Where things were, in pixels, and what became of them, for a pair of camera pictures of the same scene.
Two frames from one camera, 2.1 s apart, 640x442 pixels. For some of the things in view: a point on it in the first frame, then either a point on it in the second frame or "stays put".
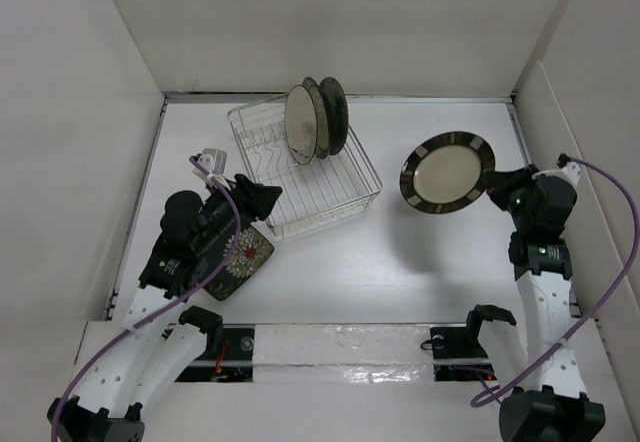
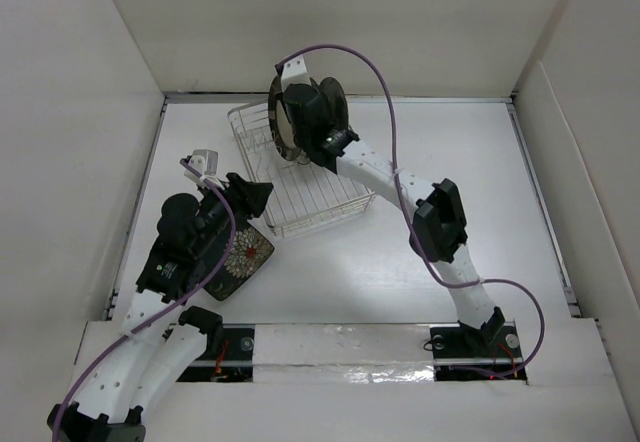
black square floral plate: x=250 y=250 stays put
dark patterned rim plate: x=446 y=172 → x=280 y=122
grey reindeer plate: x=338 y=116 stays put
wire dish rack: x=321 y=190 stays put
